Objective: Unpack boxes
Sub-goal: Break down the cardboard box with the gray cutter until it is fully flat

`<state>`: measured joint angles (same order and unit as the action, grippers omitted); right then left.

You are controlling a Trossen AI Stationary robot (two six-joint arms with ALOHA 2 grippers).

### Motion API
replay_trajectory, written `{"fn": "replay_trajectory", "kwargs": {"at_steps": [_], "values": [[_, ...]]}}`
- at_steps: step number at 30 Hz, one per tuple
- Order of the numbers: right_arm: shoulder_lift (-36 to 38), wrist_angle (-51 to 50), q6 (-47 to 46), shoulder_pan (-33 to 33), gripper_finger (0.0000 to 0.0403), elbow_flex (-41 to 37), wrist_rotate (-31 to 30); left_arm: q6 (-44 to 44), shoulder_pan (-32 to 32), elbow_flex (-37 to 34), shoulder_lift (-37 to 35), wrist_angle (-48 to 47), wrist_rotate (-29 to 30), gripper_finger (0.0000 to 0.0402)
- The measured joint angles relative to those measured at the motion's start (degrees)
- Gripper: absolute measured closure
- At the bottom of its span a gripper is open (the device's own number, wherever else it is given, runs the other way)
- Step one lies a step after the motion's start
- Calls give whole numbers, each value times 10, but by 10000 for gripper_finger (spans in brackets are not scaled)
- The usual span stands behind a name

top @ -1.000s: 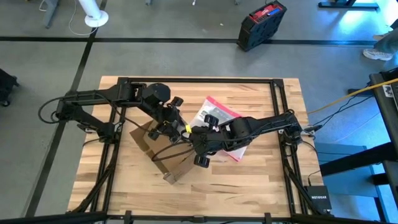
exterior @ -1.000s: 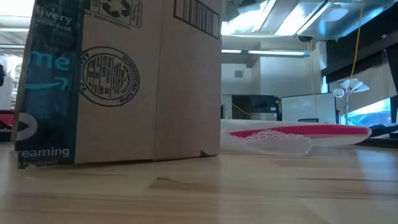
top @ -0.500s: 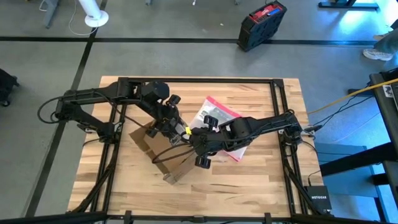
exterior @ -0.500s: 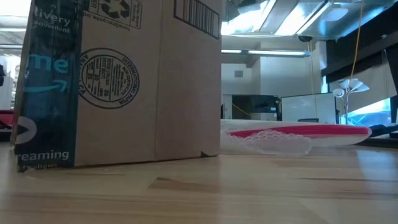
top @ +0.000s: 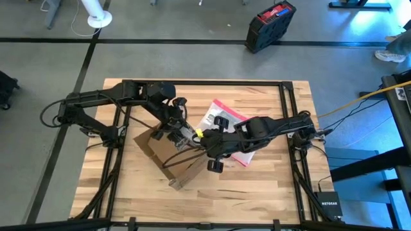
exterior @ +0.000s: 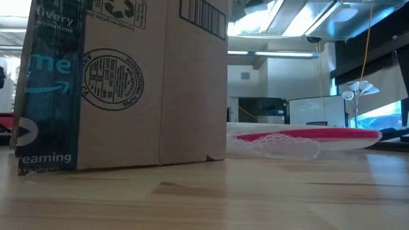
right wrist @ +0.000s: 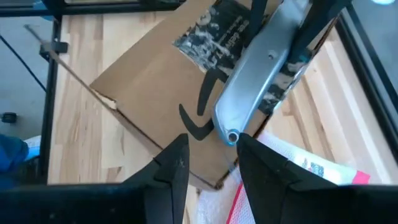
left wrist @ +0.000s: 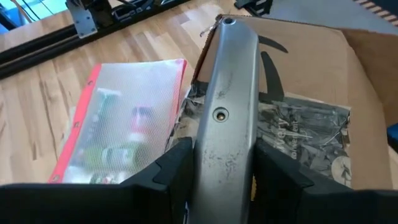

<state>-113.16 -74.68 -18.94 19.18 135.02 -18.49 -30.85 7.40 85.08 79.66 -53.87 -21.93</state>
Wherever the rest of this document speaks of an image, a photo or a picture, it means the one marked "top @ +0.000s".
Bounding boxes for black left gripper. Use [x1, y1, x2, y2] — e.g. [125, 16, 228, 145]
[150, 98, 189, 146]

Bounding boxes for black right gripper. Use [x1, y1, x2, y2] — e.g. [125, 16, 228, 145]
[200, 115, 240, 174]

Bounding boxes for brown cardboard shipping box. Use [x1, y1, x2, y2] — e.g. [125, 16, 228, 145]
[133, 123, 209, 192]

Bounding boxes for black printed packing tape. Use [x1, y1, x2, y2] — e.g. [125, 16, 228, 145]
[173, 123, 197, 152]

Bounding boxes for white pill bottle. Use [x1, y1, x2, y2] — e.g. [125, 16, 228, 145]
[206, 113, 223, 126]

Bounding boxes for white pouch with pink edges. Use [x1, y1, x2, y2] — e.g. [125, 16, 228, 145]
[196, 98, 256, 167]

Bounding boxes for black and red tool case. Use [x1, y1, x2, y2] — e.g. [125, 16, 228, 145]
[245, 0, 297, 55]

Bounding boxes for black rig beam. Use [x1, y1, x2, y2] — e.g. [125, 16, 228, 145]
[0, 218, 411, 231]

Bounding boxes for black wheeled cart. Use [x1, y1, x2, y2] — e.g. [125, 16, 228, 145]
[0, 70, 21, 111]

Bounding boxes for grey desk leg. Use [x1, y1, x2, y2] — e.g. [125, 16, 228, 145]
[46, 0, 64, 31]

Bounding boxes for black desk foot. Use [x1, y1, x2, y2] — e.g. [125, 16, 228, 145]
[328, 0, 391, 10]

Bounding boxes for person's leg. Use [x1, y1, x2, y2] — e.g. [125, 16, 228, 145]
[386, 28, 411, 57]

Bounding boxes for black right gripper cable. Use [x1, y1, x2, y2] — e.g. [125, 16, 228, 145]
[162, 146, 209, 169]

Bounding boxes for black Netgear network switch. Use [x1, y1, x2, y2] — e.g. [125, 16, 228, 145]
[313, 191, 344, 218]

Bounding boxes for white pedestal stand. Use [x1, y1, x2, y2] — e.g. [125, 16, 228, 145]
[80, 0, 113, 30]

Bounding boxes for white floor cable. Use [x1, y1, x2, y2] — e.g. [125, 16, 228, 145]
[40, 0, 101, 37]

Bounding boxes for yellow cable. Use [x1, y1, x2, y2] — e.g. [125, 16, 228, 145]
[317, 80, 411, 119]

